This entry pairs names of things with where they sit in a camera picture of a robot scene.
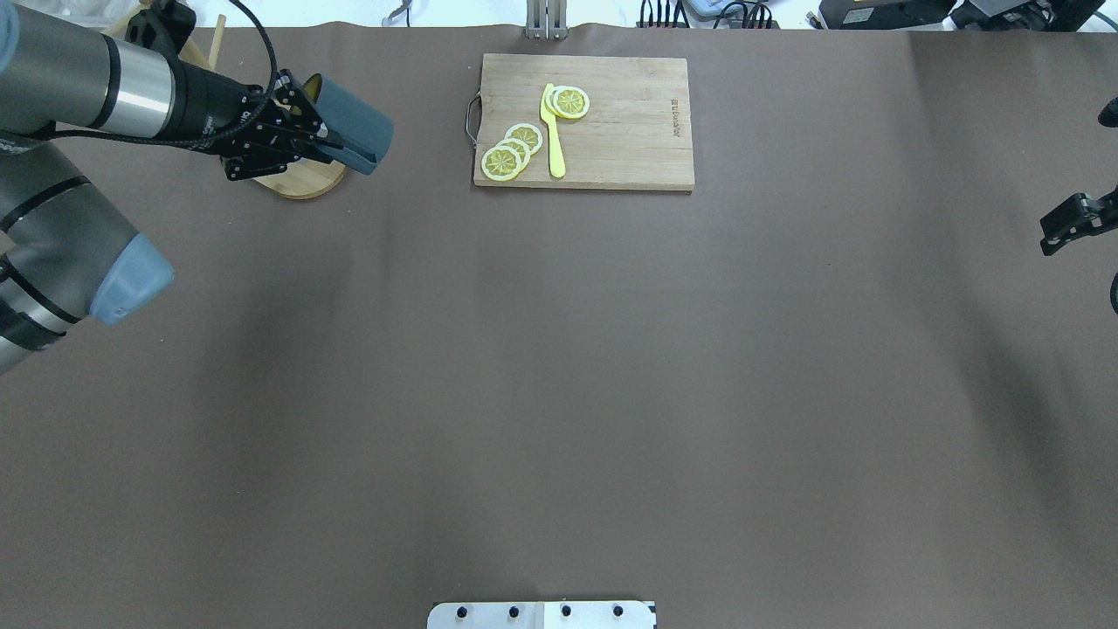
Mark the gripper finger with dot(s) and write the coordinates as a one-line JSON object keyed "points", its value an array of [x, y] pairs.
{"points": [[1080, 216]]}

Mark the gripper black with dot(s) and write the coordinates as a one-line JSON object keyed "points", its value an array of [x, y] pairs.
{"points": [[208, 102]]}

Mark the dark teal mug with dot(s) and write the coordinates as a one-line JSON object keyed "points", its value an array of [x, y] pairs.
{"points": [[338, 110]]}

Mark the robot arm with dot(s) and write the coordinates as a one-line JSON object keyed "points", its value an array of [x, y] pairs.
{"points": [[73, 255]]}

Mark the wooden cup storage rack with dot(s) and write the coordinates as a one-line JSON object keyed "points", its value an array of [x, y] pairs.
{"points": [[304, 179]]}

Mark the lemon slice front of stack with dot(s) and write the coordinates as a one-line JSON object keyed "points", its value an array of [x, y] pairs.
{"points": [[498, 165]]}

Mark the lemon slice middle of stack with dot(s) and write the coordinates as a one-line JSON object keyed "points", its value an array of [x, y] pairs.
{"points": [[521, 149]]}

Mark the yellow plastic knife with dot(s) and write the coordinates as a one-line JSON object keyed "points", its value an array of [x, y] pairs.
{"points": [[557, 166]]}

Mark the wooden cutting board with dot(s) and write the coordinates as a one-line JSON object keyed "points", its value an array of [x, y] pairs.
{"points": [[637, 135]]}

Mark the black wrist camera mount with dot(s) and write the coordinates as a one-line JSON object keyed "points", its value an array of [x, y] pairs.
{"points": [[162, 26]]}

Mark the aluminium frame post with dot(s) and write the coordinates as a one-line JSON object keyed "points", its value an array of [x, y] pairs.
{"points": [[546, 20]]}

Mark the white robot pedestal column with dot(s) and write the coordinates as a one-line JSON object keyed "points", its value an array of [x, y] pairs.
{"points": [[544, 614]]}

